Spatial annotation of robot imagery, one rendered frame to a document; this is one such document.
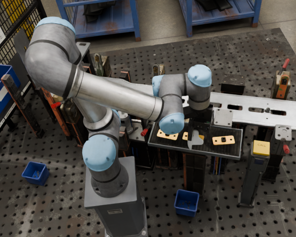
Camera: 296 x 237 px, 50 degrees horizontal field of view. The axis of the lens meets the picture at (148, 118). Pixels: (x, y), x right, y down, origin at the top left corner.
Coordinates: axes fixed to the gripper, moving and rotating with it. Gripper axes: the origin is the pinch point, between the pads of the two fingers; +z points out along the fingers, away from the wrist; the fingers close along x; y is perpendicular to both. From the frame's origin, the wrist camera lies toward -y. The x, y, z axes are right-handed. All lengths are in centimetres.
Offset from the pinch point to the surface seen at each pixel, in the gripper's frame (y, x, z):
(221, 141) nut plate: 11.4, 0.9, 1.2
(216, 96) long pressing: 2.2, 40.1, 17.5
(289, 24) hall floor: 44, 263, 117
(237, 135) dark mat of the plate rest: 16.9, 6.0, 1.5
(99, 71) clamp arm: -67, 43, 17
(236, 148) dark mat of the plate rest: 17.6, -0.7, 1.5
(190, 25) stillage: -59, 218, 102
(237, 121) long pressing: 15.2, 26.3, 17.1
